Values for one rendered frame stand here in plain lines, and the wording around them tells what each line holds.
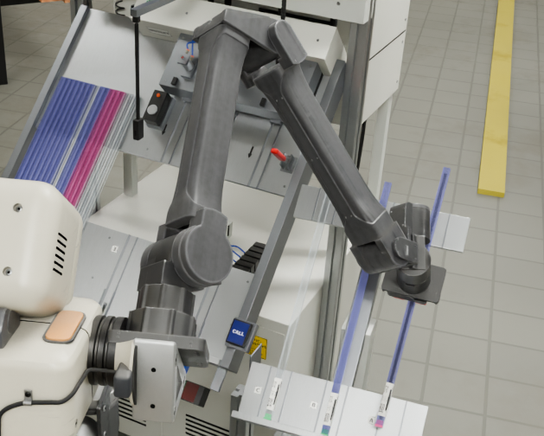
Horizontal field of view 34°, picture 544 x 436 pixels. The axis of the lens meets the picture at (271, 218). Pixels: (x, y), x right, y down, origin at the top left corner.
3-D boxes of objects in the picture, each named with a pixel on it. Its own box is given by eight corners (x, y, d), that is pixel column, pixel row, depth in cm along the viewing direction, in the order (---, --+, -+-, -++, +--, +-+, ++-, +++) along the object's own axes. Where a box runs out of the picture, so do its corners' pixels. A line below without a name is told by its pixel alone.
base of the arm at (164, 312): (103, 341, 105) (203, 350, 104) (114, 277, 108) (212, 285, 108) (115, 359, 113) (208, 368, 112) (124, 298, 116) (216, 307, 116)
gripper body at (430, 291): (390, 258, 158) (388, 244, 152) (446, 272, 156) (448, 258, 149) (380, 291, 156) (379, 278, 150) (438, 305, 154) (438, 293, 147)
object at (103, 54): (291, 203, 192) (285, 195, 188) (45, 135, 215) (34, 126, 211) (342, 71, 200) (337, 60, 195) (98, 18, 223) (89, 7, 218)
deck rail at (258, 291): (237, 374, 183) (227, 368, 178) (228, 370, 184) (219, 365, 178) (350, 73, 199) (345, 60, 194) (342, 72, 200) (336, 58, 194)
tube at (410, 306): (382, 428, 156) (382, 427, 155) (374, 426, 157) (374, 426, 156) (451, 170, 170) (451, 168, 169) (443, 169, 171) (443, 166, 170)
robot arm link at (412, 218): (355, 266, 144) (395, 255, 138) (355, 201, 148) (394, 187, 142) (402, 283, 151) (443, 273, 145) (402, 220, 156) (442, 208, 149)
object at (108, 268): (227, 362, 182) (221, 360, 179) (-26, 272, 205) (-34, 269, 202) (259, 278, 186) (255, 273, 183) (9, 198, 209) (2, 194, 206)
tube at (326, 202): (271, 421, 165) (270, 421, 164) (264, 419, 165) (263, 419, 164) (338, 174, 179) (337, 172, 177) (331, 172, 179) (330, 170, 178)
